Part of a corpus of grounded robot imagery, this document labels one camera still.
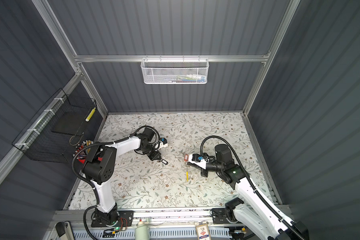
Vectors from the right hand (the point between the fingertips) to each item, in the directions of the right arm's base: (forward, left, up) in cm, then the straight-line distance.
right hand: (191, 162), depth 73 cm
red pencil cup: (+7, +61, -4) cm, 61 cm away
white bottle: (-27, +22, -10) cm, 37 cm away
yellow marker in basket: (+24, +56, +11) cm, 61 cm away
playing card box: (-27, -5, -17) cm, 32 cm away
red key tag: (+13, +3, -19) cm, 23 cm away
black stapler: (-26, +62, -13) cm, 68 cm away
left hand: (+12, +20, -17) cm, 29 cm away
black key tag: (+10, +17, -18) cm, 26 cm away
